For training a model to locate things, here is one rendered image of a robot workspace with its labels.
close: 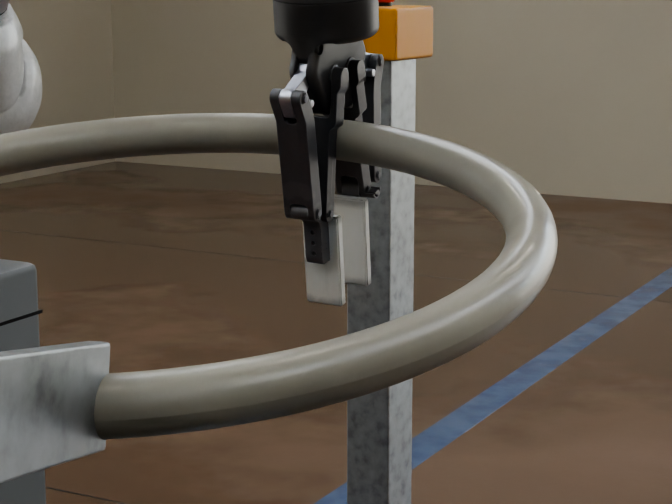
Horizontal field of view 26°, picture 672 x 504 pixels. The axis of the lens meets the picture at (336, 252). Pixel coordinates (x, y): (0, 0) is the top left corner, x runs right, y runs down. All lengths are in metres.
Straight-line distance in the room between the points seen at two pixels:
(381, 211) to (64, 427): 1.67
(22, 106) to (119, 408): 1.14
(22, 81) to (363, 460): 0.94
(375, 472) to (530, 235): 1.59
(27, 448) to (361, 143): 0.50
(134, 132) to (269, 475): 2.32
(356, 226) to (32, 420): 0.54
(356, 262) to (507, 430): 2.60
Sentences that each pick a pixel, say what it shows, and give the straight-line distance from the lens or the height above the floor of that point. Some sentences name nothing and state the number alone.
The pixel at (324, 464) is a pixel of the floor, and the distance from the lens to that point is 3.43.
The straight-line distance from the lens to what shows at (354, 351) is 0.68.
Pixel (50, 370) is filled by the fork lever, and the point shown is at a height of 0.98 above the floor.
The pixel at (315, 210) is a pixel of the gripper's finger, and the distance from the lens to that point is 1.03.
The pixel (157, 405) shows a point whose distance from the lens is 0.66.
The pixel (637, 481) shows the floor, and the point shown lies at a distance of 3.39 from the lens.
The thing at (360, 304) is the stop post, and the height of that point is 0.61.
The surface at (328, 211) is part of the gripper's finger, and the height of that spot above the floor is 0.97.
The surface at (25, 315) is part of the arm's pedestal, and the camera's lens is 1.74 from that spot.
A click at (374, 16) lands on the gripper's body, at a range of 1.03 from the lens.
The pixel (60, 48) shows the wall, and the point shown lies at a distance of 8.33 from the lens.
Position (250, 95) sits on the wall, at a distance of 8.19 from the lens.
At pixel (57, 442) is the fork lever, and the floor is 0.95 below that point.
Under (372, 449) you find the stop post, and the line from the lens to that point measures 2.38.
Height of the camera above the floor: 1.14
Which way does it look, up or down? 11 degrees down
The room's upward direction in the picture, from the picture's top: straight up
